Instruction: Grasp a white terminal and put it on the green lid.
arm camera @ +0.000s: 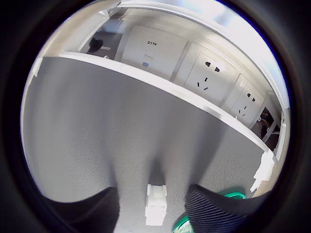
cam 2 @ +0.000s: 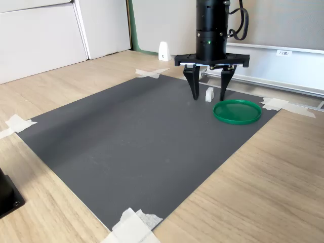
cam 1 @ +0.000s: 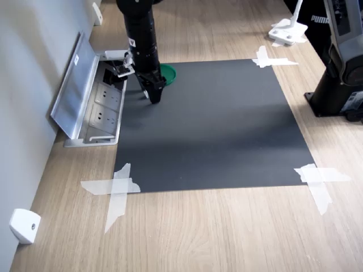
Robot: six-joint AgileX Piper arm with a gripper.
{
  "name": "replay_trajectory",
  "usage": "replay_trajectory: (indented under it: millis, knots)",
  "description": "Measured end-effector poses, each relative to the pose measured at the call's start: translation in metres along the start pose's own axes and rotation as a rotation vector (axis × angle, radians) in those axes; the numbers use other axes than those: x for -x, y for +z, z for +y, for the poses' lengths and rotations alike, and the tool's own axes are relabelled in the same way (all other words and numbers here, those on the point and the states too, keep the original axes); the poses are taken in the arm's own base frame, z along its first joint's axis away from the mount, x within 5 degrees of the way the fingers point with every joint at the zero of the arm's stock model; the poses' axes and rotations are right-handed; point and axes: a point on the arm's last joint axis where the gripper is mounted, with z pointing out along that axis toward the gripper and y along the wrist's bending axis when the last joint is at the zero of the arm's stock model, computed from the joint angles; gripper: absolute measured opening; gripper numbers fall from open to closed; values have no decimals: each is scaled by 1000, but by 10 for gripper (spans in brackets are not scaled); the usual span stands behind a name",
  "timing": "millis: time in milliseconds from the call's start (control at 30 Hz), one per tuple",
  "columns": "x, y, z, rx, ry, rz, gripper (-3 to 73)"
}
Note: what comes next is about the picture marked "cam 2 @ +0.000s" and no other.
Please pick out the round green lid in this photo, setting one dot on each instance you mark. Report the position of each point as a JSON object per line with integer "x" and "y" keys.
{"x": 236, "y": 112}

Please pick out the green partition frame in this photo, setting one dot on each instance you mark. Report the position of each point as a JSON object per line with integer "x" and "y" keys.
{"x": 134, "y": 27}

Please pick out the small white bracket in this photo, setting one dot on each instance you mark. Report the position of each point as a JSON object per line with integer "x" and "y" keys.
{"x": 164, "y": 51}

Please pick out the dark grey mat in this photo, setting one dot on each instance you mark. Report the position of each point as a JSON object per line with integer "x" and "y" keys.
{"x": 141, "y": 141}

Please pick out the small white plastic terminal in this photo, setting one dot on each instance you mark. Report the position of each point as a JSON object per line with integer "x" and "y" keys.
{"x": 209, "y": 95}

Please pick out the white tape piece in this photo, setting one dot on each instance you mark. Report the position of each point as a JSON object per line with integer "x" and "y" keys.
{"x": 152, "y": 72}
{"x": 19, "y": 123}
{"x": 131, "y": 227}
{"x": 274, "y": 104}

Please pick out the grey partition wall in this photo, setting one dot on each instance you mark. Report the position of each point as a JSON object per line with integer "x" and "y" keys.
{"x": 286, "y": 20}

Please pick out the small white duct label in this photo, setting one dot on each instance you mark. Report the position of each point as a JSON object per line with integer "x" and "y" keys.
{"x": 284, "y": 53}

